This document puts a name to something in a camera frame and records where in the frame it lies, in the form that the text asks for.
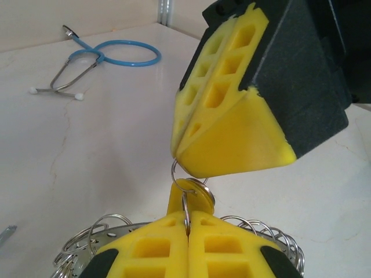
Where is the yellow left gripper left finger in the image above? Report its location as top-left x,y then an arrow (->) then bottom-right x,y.
78,211 -> 190,278

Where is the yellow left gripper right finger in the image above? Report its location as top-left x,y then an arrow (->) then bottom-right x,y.
188,210 -> 305,278

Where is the metal key holder with rings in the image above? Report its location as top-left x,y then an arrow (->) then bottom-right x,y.
53,213 -> 305,278

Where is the metal split keyring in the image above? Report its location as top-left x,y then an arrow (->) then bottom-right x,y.
181,189 -> 192,236

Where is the yellow key tag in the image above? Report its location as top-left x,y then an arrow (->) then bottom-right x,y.
168,178 -> 216,217

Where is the small metal split ring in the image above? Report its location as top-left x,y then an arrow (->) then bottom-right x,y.
170,158 -> 209,192

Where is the blue stethoscope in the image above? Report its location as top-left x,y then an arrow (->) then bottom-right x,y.
28,24 -> 162,102

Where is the aluminium frame post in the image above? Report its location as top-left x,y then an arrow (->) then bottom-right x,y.
158,0 -> 174,26

